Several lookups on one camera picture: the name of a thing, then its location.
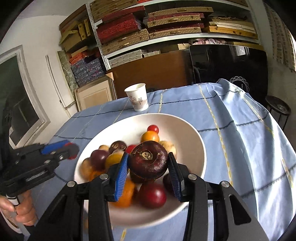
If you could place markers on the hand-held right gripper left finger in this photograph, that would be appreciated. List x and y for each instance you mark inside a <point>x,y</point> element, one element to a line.
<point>120,183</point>

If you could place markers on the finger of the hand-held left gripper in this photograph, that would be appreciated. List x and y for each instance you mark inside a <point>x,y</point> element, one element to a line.
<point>55,146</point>
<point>67,151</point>

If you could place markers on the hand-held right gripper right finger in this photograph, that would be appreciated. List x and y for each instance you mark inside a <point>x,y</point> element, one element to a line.
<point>177,183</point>

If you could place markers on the red tomato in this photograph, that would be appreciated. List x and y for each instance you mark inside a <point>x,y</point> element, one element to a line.
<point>130,148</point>
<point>73,157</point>
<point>153,128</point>

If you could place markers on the large orange mandarin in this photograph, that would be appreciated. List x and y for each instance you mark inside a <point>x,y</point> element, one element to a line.
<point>96,175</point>
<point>127,192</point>

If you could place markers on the small orange tangerine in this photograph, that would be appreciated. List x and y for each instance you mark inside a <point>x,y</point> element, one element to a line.
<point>112,161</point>
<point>150,136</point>

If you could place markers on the pale tan pear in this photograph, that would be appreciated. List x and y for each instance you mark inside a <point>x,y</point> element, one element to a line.
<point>86,168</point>

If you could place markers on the dark red plum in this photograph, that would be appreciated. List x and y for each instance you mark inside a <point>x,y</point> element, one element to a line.
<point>99,158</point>
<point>151,194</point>

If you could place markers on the dark purple mangosteen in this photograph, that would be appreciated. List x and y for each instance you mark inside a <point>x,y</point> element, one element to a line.
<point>118,146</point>
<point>148,162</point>

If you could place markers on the pinkish tan pomegranate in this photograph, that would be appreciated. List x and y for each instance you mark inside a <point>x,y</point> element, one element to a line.
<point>170,147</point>

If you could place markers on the small tan longan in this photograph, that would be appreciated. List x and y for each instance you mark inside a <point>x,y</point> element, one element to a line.
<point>104,147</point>

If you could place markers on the white bowl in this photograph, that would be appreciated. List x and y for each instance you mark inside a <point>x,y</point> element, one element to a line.
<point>175,129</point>

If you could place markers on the person's left forearm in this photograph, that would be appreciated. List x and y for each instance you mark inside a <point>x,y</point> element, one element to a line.
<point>12,226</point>

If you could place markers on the person's left hand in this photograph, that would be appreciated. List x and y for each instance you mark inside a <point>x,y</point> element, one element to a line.
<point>25,210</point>

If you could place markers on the white leaning strip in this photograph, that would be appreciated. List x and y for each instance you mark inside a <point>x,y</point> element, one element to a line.
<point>56,88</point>

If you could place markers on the blue plaid tablecloth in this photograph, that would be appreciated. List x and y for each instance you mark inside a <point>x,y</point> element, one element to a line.
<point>231,150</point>

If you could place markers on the white framed window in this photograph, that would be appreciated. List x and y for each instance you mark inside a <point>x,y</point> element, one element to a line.
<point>20,92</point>

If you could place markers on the green marbled slab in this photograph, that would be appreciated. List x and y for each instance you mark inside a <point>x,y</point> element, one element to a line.
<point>67,69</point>

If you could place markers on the pile of blue patterned boxes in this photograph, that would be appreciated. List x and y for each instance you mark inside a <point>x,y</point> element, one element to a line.
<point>86,69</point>

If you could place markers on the white paper cup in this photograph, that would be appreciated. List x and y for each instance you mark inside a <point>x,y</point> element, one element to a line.
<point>137,97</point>

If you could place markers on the brown wooden board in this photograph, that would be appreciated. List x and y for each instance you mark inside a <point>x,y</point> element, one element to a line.
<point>150,71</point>

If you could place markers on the white metal shelf rack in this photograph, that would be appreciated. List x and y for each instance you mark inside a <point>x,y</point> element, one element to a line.
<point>98,37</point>

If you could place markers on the pile of tan cardboard boxes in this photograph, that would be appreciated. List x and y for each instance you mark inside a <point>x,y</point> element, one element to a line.
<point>74,30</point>

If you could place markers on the black round stool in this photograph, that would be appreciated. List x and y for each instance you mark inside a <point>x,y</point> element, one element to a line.
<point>278,107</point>

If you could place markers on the black glossy panel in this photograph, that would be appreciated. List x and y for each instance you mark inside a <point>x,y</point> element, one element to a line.
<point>226,64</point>

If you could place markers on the pink floral cloth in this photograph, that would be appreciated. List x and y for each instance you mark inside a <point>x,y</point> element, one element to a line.
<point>208,41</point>

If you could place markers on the patterned curtain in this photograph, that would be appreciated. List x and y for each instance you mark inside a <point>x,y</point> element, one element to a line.
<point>279,34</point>

